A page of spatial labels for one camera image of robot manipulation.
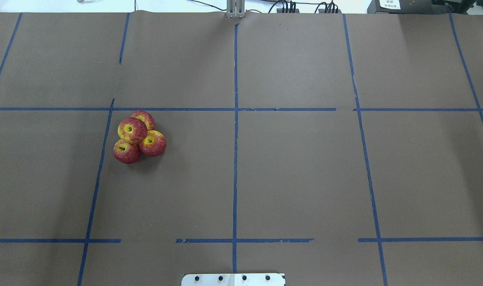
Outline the lone red yellow apple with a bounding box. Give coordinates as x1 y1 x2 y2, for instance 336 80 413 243
117 117 148 144

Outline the right red yellow apple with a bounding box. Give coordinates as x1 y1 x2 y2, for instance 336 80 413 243
139 130 167 157

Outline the white metal base plate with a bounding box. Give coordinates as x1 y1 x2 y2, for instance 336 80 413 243
181 273 286 286

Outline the grey device box with label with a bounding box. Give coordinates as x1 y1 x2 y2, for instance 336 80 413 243
367 0 449 15

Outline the brown paper table cover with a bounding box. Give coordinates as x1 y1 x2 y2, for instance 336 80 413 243
0 11 483 286

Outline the grey aluminium post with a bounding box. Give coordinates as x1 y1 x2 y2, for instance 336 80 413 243
226 0 246 19

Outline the left red yellow apple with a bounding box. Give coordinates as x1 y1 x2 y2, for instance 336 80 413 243
113 139 142 164

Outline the top red yellow apple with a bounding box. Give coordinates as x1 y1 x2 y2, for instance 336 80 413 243
131 109 156 131

